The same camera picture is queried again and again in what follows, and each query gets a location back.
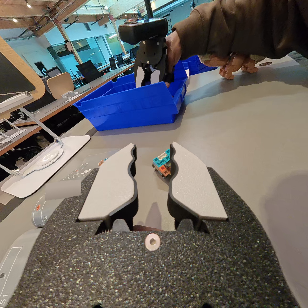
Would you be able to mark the wood-framed black screen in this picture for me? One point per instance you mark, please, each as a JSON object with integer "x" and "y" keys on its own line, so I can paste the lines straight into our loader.
{"x": 14, "y": 79}

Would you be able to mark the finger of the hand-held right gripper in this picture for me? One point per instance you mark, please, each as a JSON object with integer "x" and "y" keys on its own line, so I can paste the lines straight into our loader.
{"x": 155, "y": 77}
{"x": 139, "y": 77}

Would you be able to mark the person's right forearm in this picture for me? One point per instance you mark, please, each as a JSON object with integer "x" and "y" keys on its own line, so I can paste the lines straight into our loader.
{"x": 240, "y": 28}

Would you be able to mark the grey printed desk pad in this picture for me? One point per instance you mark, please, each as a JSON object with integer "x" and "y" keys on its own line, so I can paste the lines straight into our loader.
{"x": 39, "y": 211}
{"x": 14, "y": 264}

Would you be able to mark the beige chair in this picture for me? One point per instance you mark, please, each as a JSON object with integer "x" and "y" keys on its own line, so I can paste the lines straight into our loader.
{"x": 60, "y": 84}

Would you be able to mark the black office chair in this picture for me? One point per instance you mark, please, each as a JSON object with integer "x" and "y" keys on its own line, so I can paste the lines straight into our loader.
{"x": 87, "y": 69}

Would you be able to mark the brown jointed toy figure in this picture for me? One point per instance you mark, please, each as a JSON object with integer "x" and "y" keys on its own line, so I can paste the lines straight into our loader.
{"x": 231, "y": 69}

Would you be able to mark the person's right hand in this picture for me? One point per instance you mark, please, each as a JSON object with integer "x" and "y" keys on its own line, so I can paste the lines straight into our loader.
{"x": 174, "y": 53}

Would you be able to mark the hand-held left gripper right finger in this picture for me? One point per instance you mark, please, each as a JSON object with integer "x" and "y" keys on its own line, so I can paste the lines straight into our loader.
{"x": 197, "y": 190}

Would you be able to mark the multicolour toy brick model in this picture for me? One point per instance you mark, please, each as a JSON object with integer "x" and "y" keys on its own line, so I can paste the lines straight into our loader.
{"x": 161, "y": 163}

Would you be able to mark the white lamp base plate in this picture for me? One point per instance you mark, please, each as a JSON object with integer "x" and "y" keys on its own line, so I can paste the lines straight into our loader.
{"x": 67, "y": 149}

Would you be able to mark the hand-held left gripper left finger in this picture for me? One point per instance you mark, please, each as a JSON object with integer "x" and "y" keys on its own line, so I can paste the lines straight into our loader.
{"x": 110, "y": 190}

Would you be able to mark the round black sticker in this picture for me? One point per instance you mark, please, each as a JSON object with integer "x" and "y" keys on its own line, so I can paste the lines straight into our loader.
{"x": 265, "y": 64}

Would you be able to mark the black pole stand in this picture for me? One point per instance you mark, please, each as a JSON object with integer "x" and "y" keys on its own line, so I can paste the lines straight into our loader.
{"x": 148, "y": 8}

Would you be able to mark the large blue plastic bin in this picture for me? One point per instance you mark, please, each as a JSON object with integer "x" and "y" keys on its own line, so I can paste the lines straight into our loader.
{"x": 132, "y": 113}

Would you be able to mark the wood-edged grey desk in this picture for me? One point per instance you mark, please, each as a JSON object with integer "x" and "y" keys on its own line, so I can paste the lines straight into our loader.
{"x": 60, "y": 105}

